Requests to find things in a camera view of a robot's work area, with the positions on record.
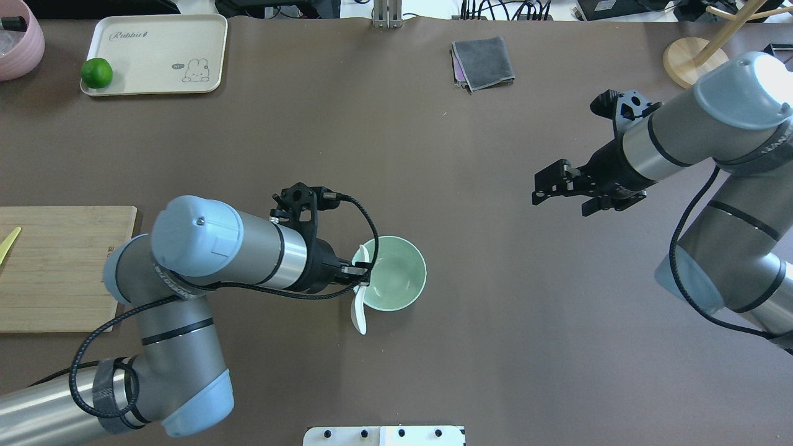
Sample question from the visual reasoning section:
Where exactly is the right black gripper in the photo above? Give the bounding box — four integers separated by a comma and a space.
532, 139, 648, 217

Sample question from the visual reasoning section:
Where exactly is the yellow plastic knife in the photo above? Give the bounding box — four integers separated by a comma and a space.
0, 226, 22, 265

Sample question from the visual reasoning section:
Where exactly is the aluminium frame post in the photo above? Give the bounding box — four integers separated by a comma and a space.
372, 0, 403, 28

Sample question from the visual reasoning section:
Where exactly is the grey folded cloth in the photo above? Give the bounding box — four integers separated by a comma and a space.
450, 36, 515, 92

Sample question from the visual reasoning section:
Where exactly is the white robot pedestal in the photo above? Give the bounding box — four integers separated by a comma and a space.
302, 424, 467, 445

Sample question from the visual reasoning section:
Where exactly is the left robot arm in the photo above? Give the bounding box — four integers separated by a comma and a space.
2, 184, 376, 445

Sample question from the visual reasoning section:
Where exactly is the white plastic spoon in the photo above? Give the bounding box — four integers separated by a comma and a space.
351, 282, 368, 335

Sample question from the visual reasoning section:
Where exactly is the light green bowl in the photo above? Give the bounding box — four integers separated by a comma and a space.
362, 236, 427, 312

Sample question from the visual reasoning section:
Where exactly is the bamboo cutting board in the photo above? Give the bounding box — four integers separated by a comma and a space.
1, 206, 137, 333

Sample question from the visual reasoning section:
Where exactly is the cream serving tray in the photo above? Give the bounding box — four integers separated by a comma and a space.
80, 14, 229, 97

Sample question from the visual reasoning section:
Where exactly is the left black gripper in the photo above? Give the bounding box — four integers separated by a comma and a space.
302, 239, 373, 294

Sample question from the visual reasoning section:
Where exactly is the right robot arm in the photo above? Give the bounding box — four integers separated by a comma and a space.
532, 51, 792, 353

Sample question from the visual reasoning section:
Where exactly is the pink bowl with ice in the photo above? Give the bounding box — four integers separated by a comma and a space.
1, 1, 45, 82

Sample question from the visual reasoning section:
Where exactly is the green lime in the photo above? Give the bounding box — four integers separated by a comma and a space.
80, 58, 114, 89

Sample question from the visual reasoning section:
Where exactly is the wooden mug tree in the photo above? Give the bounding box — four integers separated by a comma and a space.
662, 1, 792, 89

